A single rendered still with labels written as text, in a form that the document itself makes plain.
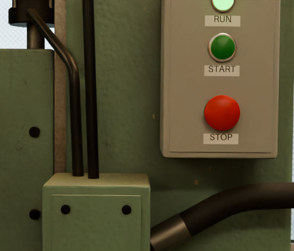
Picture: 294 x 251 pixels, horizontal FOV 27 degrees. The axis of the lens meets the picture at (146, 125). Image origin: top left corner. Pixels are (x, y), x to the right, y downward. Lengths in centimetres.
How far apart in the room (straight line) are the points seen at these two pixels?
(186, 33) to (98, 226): 18
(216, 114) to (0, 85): 23
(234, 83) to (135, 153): 12
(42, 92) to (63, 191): 15
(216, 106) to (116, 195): 11
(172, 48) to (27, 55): 17
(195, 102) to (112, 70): 10
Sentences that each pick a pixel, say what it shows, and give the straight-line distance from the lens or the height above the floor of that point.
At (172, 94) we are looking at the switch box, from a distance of 53.
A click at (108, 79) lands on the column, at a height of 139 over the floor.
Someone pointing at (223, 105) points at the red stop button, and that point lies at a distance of 53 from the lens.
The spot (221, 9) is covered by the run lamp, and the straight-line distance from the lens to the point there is 54.
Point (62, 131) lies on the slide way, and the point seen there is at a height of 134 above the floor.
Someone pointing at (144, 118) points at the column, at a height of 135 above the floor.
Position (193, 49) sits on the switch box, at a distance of 53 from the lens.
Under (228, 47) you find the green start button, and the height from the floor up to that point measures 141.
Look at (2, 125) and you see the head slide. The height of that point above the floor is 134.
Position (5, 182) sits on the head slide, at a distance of 65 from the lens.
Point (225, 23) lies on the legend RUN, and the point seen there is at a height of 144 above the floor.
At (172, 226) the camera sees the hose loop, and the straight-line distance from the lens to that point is 56.
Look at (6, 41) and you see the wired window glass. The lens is 219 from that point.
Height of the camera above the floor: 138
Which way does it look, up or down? 3 degrees down
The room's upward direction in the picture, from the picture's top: 1 degrees clockwise
